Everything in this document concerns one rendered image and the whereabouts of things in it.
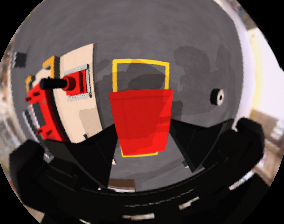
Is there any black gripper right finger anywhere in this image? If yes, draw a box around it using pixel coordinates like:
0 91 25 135
169 119 234 173

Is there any yellow rectangular outline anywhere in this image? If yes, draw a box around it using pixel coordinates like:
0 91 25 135
113 59 170 157

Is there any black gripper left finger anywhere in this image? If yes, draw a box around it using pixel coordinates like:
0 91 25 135
42 123 118 188

